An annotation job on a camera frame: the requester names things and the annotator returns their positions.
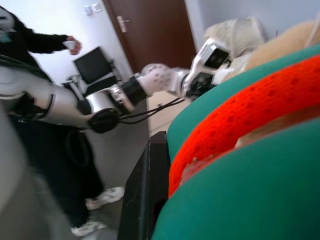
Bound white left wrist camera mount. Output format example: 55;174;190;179
189;38;231;84

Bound person's bare hand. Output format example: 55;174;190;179
65;35;84;56

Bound small white handheld controller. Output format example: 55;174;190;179
62;40;76;51

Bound brown wooden door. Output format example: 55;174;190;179
102;0;198;79

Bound silver door handle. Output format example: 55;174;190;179
116;15;131;33

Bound person in black clothes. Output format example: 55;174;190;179
0;6;106;230

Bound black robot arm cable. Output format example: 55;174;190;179
116;96;186;126

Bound white wall light switch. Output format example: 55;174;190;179
84;1;104;16

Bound white monitor cart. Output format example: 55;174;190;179
61;58;121;101

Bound white sneaker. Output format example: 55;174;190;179
70;219;109;237
84;186;125;211

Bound black computer monitor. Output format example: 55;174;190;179
72;46;113;86

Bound silver robot body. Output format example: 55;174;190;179
0;101;78;240

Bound beige plush item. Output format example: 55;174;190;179
203;15;320;73

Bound black table frame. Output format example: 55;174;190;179
116;130;171;240

